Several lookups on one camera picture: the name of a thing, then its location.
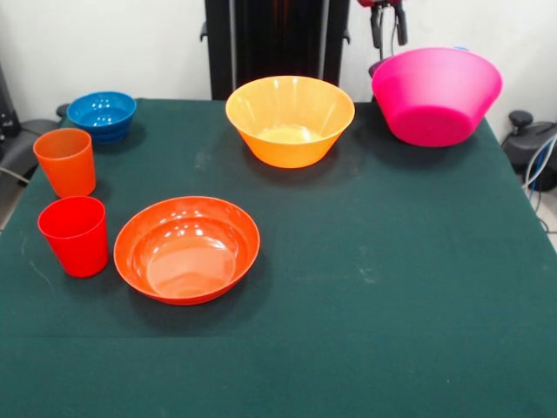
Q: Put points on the purple plastic bowl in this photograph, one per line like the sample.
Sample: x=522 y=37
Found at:
x=373 y=69

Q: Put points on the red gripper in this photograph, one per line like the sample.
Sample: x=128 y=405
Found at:
x=383 y=3

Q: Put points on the red plastic cup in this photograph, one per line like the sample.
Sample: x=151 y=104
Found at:
x=74 y=244

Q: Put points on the large magenta plastic bowl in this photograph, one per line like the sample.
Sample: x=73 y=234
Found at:
x=435 y=96

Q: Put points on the small dark blue bowl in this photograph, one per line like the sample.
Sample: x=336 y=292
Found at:
x=102 y=117

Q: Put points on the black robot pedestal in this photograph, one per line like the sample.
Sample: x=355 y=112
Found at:
x=270 y=35

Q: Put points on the dark green table cloth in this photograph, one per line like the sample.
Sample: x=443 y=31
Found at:
x=326 y=357

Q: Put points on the orange plastic cup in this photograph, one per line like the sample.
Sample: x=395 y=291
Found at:
x=65 y=165

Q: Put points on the orange plastic bowl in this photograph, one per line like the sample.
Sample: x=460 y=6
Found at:
x=289 y=143

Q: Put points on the orange-red plastic bowl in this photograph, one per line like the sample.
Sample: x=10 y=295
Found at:
x=187 y=261

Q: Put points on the black office chair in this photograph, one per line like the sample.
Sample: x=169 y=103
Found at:
x=522 y=143
x=17 y=152

